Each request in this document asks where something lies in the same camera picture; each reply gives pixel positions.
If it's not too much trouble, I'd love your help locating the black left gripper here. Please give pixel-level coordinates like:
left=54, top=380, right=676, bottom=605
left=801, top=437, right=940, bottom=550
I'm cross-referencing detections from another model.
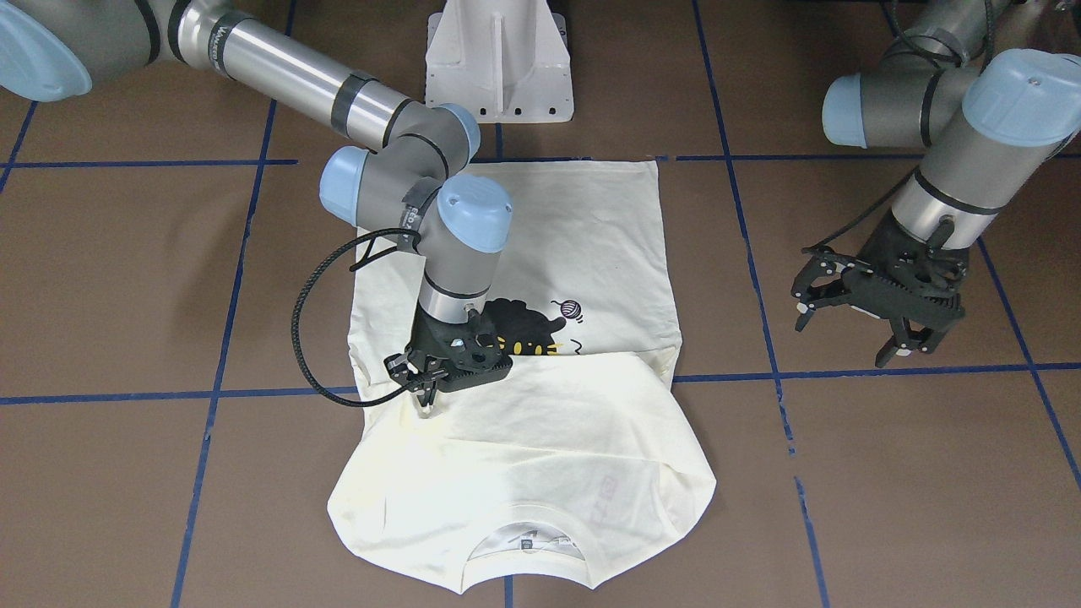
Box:
left=845, top=213, right=969, bottom=369

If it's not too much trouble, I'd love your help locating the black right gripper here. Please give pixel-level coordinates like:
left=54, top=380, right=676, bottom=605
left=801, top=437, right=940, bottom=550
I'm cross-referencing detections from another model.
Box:
left=405, top=308, right=513, bottom=415

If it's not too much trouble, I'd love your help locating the cream long-sleeve cat shirt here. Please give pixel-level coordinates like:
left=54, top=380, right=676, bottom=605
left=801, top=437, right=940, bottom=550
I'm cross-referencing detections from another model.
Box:
left=326, top=161, right=717, bottom=593

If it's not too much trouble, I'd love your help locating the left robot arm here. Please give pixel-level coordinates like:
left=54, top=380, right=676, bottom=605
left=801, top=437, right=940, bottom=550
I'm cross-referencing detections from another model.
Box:
left=791, top=1, right=1080, bottom=368

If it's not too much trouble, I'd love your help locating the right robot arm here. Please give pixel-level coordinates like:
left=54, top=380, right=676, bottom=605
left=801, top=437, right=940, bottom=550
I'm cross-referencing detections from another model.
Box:
left=1, top=1, right=513, bottom=415

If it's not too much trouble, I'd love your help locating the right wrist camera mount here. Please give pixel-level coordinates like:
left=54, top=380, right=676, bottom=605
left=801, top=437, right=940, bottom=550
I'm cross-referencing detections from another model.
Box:
left=383, top=353, right=422, bottom=389

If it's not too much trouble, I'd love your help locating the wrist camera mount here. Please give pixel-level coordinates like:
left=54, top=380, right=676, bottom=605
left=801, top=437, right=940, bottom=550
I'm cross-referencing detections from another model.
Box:
left=383, top=353, right=422, bottom=389
left=791, top=244, right=875, bottom=332

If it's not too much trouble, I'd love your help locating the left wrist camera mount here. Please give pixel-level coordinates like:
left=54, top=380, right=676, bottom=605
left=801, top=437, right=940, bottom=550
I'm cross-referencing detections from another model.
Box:
left=791, top=244, right=875, bottom=332

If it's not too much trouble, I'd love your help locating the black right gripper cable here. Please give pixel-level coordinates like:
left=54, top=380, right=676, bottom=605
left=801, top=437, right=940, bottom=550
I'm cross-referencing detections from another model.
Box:
left=291, top=228, right=423, bottom=410

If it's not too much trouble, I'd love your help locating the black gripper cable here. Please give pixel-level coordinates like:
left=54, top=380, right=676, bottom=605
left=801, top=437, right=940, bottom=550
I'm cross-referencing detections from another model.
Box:
left=802, top=169, right=921, bottom=254
left=291, top=228, right=423, bottom=410

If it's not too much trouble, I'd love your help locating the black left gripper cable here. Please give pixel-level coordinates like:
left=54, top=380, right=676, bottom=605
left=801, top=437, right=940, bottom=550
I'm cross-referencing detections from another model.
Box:
left=802, top=169, right=921, bottom=254

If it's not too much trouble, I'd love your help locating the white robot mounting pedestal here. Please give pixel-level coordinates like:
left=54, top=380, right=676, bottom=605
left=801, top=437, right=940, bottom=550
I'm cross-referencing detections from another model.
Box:
left=425, top=1, right=575, bottom=124

